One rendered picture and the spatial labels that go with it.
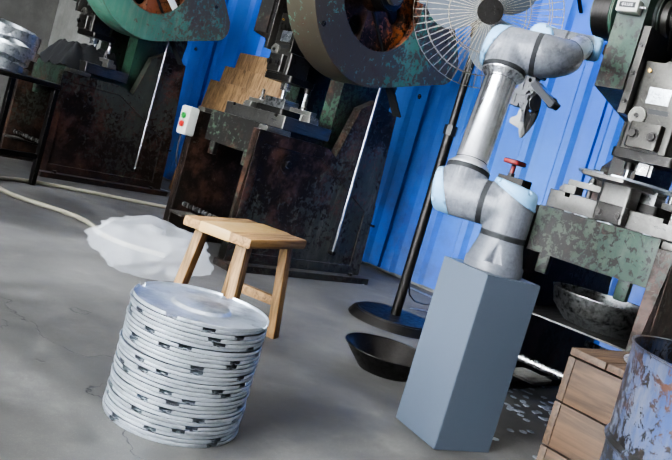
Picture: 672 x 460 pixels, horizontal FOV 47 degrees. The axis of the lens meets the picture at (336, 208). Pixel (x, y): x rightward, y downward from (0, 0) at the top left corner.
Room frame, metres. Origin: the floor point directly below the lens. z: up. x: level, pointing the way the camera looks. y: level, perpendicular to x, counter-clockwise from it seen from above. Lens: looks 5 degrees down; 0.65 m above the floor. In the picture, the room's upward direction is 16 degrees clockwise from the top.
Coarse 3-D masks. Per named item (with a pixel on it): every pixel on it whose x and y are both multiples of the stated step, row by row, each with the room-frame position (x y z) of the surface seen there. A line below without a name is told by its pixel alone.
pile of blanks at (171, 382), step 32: (128, 320) 1.50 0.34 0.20; (160, 320) 1.44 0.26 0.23; (128, 352) 1.48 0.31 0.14; (160, 352) 1.44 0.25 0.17; (192, 352) 1.44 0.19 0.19; (224, 352) 1.49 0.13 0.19; (256, 352) 1.54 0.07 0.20; (128, 384) 1.46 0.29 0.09; (160, 384) 1.44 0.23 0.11; (192, 384) 1.44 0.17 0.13; (224, 384) 1.48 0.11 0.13; (128, 416) 1.45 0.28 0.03; (160, 416) 1.45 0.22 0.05; (192, 416) 1.45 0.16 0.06; (224, 416) 1.49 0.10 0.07
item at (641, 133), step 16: (656, 64) 2.44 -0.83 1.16; (640, 80) 2.46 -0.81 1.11; (656, 80) 2.43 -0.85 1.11; (640, 96) 2.45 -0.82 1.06; (656, 96) 2.42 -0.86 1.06; (640, 112) 2.43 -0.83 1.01; (656, 112) 2.41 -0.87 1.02; (640, 128) 2.40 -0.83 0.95; (656, 128) 2.37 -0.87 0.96; (624, 144) 2.42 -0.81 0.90; (640, 144) 2.39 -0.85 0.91; (656, 144) 2.36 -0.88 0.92
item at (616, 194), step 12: (600, 180) 2.41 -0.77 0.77; (612, 180) 2.23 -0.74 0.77; (624, 180) 2.21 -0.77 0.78; (600, 192) 2.37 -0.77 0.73; (612, 192) 2.35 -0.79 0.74; (624, 192) 2.32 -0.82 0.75; (636, 192) 2.33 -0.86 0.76; (648, 192) 2.35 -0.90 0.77; (600, 204) 2.36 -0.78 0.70; (612, 204) 2.34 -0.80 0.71; (624, 204) 2.31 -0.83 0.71; (636, 204) 2.35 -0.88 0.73; (600, 216) 2.35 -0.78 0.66; (612, 216) 2.33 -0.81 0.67; (624, 216) 2.31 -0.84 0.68
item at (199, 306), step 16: (144, 288) 1.59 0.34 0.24; (160, 288) 1.63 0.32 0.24; (176, 288) 1.67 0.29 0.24; (192, 288) 1.71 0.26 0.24; (144, 304) 1.47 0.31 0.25; (160, 304) 1.51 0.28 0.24; (176, 304) 1.54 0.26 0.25; (192, 304) 1.55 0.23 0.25; (208, 304) 1.59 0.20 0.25; (224, 304) 1.65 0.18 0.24; (240, 304) 1.69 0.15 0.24; (192, 320) 1.44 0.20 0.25; (208, 320) 1.49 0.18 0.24; (224, 320) 1.52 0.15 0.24; (240, 320) 1.56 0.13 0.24; (256, 320) 1.60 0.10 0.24
